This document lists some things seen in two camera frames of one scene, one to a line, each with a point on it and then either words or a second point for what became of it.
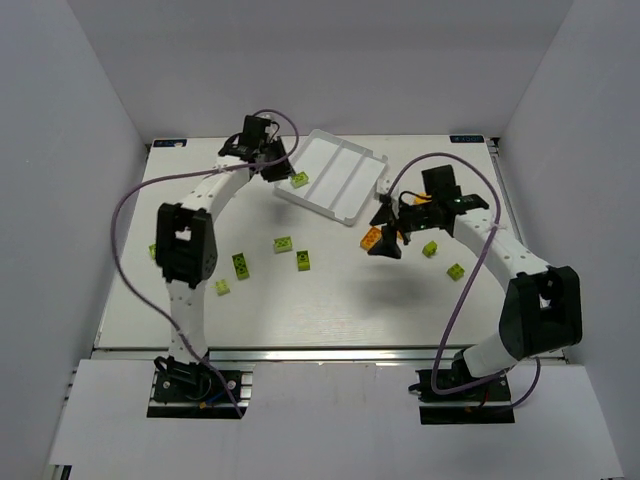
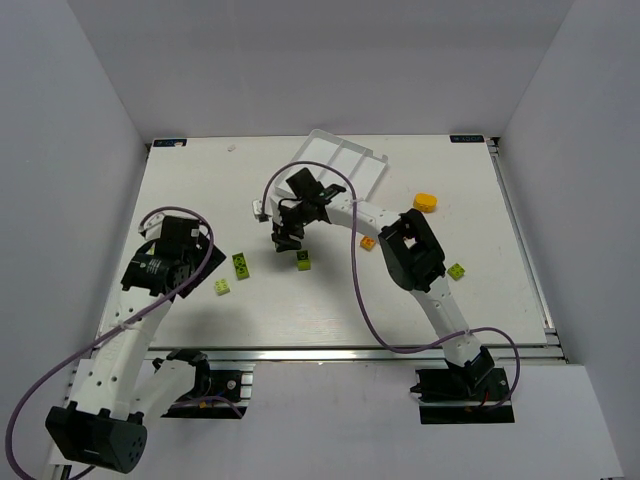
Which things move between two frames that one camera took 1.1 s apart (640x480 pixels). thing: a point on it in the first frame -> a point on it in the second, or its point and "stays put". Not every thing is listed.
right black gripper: (393, 220) -> (288, 227)
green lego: (303, 260) stays put
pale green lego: (221, 287) stays put
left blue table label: (170, 143) stays put
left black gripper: (275, 163) -> (209, 258)
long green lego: (240, 266) stays put
